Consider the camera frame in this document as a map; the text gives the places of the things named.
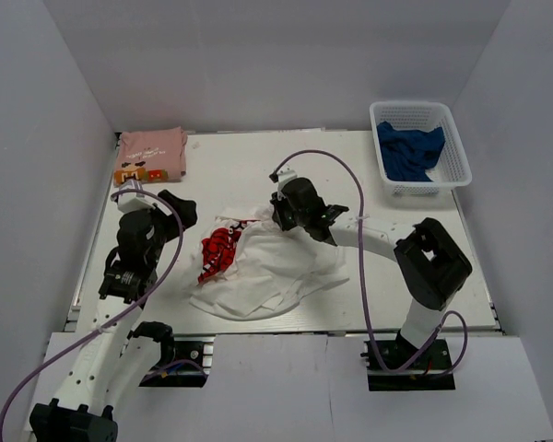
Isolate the white red print t-shirt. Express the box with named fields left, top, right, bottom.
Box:
left=178, top=205, right=348, bottom=321

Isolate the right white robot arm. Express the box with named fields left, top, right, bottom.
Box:
left=270, top=172, right=473, bottom=375

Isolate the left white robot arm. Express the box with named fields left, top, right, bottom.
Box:
left=29, top=190, right=197, bottom=441

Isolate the folded pink t-shirt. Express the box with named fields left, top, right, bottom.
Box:
left=112, top=127, right=188, bottom=187

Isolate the blue t-shirt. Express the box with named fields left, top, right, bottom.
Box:
left=377, top=122, right=445, bottom=182

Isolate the white plastic basket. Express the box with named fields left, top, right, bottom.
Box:
left=369, top=100, right=472, bottom=196

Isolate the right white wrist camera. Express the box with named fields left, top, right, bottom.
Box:
left=269, top=168, right=298, bottom=191

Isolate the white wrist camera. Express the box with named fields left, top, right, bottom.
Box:
left=269, top=168, right=298, bottom=191
left=112, top=180, right=154, bottom=214

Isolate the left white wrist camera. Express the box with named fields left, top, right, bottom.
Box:
left=112, top=180, right=154, bottom=214

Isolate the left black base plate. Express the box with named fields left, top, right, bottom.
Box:
left=140, top=336, right=214, bottom=388

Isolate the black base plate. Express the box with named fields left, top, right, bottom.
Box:
left=140, top=336, right=214, bottom=388
left=360, top=339, right=455, bottom=392

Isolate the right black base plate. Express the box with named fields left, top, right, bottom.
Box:
left=360, top=339, right=455, bottom=392

